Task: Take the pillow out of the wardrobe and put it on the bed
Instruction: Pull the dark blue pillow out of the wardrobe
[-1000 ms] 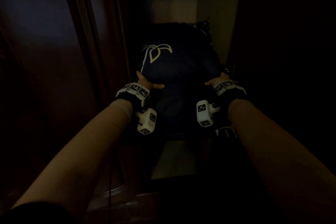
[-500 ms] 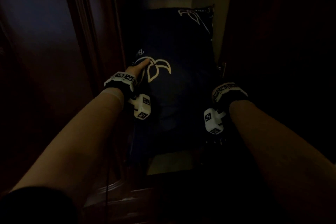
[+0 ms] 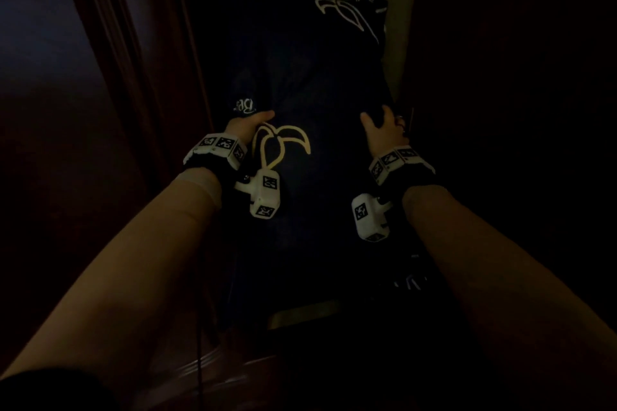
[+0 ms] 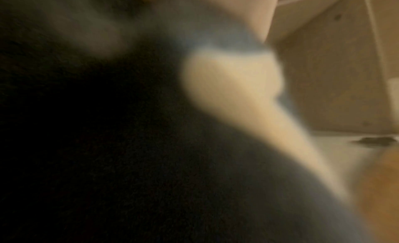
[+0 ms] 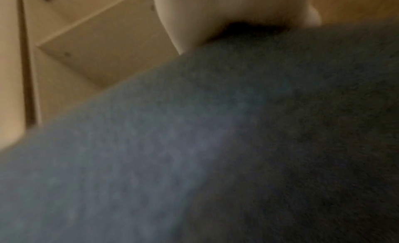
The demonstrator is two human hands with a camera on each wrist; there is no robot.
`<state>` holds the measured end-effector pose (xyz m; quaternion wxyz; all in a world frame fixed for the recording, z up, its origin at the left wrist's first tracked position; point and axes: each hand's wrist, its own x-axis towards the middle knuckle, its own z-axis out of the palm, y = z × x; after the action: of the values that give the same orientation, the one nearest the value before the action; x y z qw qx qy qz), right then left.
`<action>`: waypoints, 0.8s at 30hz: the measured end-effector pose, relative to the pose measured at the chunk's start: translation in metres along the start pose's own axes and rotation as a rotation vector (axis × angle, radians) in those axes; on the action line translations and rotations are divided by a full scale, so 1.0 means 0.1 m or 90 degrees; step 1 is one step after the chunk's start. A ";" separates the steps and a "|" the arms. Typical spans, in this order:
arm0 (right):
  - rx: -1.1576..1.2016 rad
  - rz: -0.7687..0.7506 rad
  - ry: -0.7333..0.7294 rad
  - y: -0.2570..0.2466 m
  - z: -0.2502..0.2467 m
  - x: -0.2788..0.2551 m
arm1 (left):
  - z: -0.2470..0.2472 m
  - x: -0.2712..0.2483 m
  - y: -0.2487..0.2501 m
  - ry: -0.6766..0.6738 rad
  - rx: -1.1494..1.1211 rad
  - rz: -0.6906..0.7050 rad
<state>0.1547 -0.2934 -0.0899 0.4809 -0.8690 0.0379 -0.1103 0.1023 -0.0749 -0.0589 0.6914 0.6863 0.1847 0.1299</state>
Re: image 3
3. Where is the person's left forearm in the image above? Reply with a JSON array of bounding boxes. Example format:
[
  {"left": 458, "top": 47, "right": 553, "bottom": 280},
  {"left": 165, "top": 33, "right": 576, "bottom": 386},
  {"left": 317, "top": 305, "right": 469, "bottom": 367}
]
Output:
[{"left": 0, "top": 168, "right": 223, "bottom": 397}]

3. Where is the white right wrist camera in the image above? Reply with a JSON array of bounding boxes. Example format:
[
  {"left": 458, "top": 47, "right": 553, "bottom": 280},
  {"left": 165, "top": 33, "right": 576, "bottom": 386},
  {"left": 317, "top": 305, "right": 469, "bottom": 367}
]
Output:
[{"left": 351, "top": 146, "right": 436, "bottom": 243}]

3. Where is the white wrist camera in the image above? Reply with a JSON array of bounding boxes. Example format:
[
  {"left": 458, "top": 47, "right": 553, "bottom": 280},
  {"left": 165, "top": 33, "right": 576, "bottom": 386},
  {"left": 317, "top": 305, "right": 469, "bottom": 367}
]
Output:
[
  {"left": 183, "top": 133, "right": 281, "bottom": 220},
  {"left": 351, "top": 146, "right": 436, "bottom": 243}
]

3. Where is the person's left hand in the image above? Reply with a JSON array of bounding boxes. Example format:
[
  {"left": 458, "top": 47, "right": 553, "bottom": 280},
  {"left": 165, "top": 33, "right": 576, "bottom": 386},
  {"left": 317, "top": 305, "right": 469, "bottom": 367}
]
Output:
[{"left": 225, "top": 110, "right": 275, "bottom": 146}]

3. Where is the person's right forearm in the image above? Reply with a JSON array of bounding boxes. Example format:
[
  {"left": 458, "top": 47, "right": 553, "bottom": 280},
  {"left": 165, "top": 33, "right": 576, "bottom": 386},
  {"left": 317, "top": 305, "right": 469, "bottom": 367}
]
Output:
[{"left": 402, "top": 186, "right": 617, "bottom": 402}]

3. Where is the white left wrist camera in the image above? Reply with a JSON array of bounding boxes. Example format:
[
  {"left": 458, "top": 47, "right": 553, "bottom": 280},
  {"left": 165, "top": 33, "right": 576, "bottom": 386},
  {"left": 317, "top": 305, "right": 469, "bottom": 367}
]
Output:
[{"left": 183, "top": 133, "right": 281, "bottom": 220}]

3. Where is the dark pillow with white print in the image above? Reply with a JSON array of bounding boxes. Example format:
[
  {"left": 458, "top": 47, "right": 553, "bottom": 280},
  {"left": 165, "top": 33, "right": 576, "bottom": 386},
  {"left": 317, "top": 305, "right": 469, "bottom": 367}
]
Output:
[{"left": 219, "top": 0, "right": 434, "bottom": 329}]

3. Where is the person's right hand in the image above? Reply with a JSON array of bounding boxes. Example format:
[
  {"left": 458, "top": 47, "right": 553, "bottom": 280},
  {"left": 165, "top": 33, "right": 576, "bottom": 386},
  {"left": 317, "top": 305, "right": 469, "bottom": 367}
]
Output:
[{"left": 360, "top": 105, "right": 408, "bottom": 159}]

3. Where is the dark wooden door frame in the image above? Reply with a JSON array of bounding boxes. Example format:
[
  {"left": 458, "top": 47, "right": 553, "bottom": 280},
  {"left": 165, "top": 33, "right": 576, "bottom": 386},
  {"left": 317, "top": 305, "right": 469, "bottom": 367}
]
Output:
[{"left": 50, "top": 0, "right": 215, "bottom": 195}]

